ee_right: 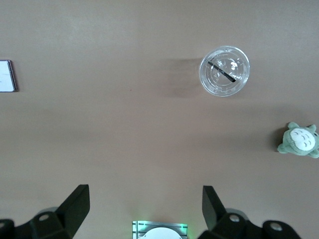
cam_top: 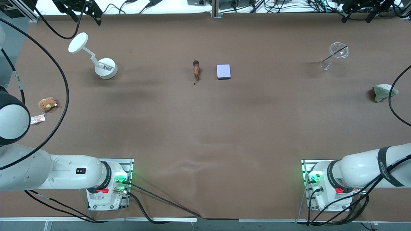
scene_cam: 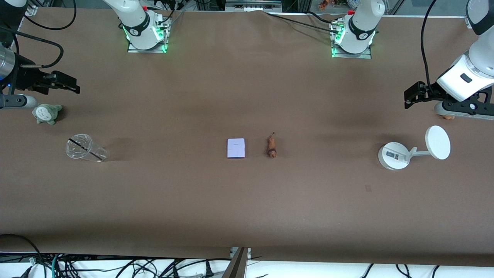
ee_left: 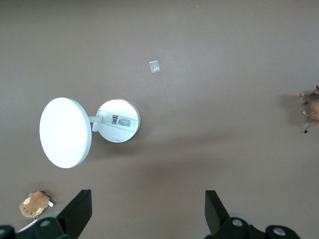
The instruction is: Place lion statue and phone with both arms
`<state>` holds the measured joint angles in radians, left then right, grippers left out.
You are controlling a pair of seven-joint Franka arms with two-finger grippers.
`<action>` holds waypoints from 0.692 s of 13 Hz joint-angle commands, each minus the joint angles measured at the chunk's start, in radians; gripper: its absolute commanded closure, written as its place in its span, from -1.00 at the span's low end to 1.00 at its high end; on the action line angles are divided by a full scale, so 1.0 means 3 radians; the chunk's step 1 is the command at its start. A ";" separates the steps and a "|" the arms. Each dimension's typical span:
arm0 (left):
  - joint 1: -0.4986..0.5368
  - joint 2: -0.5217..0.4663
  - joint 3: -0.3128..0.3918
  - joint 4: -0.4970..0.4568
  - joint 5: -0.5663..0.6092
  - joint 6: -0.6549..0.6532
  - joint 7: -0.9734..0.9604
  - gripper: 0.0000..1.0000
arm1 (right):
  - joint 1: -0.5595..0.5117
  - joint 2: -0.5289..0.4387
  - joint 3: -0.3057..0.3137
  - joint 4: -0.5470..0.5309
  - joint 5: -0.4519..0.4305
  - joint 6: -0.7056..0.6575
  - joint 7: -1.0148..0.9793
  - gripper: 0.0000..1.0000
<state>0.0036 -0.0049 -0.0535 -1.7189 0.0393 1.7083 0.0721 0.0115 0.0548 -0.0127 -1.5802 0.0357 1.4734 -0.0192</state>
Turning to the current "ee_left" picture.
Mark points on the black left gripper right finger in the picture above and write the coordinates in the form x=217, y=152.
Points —
x=219, y=224

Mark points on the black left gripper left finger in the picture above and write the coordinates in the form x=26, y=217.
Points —
x=74, y=214

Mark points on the brown lion statue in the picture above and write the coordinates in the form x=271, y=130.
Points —
x=314, y=109

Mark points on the brown plush toy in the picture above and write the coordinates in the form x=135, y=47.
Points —
x=33, y=204

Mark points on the white round desk lamp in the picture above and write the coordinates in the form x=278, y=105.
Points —
x=64, y=132

